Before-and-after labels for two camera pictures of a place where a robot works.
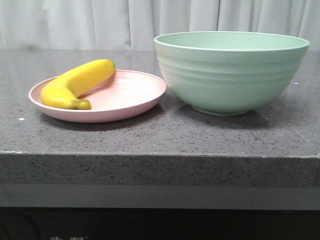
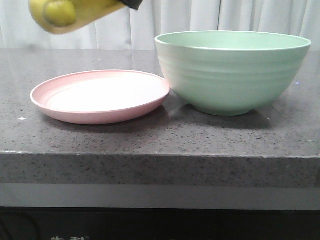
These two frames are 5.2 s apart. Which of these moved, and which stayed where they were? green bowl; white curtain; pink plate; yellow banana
Moved: yellow banana
Stayed: white curtain; green bowl; pink plate
